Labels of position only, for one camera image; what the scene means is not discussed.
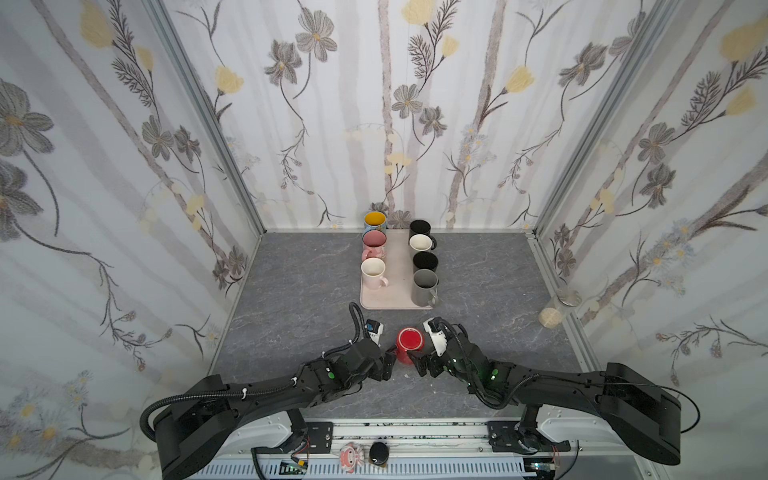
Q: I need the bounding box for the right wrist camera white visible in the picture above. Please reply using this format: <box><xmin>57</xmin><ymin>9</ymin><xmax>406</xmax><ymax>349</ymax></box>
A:
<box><xmin>423</xmin><ymin>317</ymin><xmax>447</xmax><ymax>357</ymax></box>

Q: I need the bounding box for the red mug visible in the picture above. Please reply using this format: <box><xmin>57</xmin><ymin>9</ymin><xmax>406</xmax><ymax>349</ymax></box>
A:
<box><xmin>396</xmin><ymin>327</ymin><xmax>424</xmax><ymax>365</ymax></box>

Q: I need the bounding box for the pink glass mug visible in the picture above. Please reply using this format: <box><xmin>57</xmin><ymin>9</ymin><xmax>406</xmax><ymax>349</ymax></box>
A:
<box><xmin>362</xmin><ymin>230</ymin><xmax>387</xmax><ymax>261</ymax></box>

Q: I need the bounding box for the beige rectangular tray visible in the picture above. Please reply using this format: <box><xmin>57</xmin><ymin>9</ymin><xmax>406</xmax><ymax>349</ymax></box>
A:
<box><xmin>359</xmin><ymin>230</ymin><xmax>436</xmax><ymax>310</ymax></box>

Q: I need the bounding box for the aluminium rail frame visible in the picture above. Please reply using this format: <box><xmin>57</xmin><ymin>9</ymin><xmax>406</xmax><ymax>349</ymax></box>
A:
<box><xmin>186</xmin><ymin>413</ymin><xmax>659</xmax><ymax>479</ymax></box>

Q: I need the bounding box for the black and white mug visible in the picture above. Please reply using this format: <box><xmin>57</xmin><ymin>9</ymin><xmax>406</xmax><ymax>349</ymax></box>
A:
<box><xmin>412</xmin><ymin>251</ymin><xmax>439</xmax><ymax>273</ymax></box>

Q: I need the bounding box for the grey mug white inside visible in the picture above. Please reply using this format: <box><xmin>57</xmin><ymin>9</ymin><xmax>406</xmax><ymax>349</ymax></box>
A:
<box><xmin>408</xmin><ymin>234</ymin><xmax>436</xmax><ymax>256</ymax></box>

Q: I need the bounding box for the grey mug white rim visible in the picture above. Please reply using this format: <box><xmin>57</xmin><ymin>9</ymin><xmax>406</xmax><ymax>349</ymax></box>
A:
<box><xmin>411</xmin><ymin>269</ymin><xmax>439</xmax><ymax>308</ymax></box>

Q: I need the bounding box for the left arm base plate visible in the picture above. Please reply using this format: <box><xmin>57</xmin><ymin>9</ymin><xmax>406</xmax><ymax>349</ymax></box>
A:
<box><xmin>248</xmin><ymin>421</ymin><xmax>335</xmax><ymax>456</ymax></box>

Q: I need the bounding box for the black round knob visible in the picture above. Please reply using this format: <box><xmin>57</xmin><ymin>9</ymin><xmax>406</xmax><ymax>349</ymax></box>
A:
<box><xmin>368</xmin><ymin>441</ymin><xmax>390</xmax><ymax>468</ymax></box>

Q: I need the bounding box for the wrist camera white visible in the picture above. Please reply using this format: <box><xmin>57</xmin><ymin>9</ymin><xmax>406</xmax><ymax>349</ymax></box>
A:
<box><xmin>423</xmin><ymin>317</ymin><xmax>447</xmax><ymax>357</ymax></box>
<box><xmin>364</xmin><ymin>319</ymin><xmax>384</xmax><ymax>345</ymax></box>

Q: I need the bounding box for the blue mug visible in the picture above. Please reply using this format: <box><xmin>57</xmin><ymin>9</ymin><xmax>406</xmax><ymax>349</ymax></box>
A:
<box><xmin>364</xmin><ymin>211</ymin><xmax>388</xmax><ymax>233</ymax></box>

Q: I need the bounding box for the beige round sponge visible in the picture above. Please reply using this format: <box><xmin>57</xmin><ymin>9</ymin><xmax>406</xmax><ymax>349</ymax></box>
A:
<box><xmin>538</xmin><ymin>307</ymin><xmax>564</xmax><ymax>329</ymax></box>

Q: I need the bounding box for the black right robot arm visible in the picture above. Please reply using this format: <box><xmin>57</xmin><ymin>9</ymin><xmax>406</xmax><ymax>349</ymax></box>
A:
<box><xmin>407</xmin><ymin>317</ymin><xmax>695</xmax><ymax>466</ymax></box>

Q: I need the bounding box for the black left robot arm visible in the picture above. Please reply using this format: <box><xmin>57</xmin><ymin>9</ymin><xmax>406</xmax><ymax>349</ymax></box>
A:
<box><xmin>139</xmin><ymin>302</ymin><xmax>396</xmax><ymax>479</ymax></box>

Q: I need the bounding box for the pale pink mug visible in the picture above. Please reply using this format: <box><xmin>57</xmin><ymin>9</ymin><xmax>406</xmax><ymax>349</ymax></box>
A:
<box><xmin>360</xmin><ymin>257</ymin><xmax>389</xmax><ymax>290</ymax></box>

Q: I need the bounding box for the pink figurine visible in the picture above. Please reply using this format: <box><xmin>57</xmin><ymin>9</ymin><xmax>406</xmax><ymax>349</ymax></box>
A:
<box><xmin>339</xmin><ymin>443</ymin><xmax>365</xmax><ymax>474</ymax></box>

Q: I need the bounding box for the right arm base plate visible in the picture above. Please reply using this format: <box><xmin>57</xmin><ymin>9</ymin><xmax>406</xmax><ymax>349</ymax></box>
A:
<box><xmin>486</xmin><ymin>404</ymin><xmax>572</xmax><ymax>456</ymax></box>

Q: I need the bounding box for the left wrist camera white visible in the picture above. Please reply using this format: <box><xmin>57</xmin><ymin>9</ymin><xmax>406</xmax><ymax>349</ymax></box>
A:
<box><xmin>364</xmin><ymin>319</ymin><xmax>384</xmax><ymax>345</ymax></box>

